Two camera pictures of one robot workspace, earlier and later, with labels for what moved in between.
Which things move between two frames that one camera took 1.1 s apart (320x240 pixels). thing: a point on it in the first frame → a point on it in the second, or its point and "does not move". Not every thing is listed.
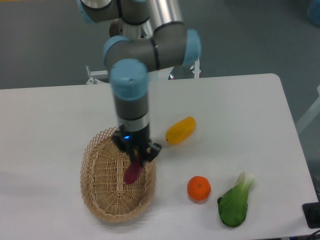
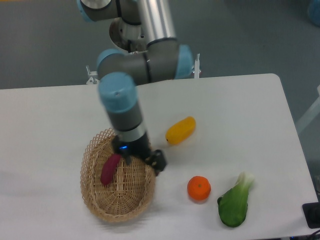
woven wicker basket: x=103 y=186 does not move
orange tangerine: x=198 y=189 does not move
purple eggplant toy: x=133 y=172 → x=109 y=168
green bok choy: x=232 y=206 does not move
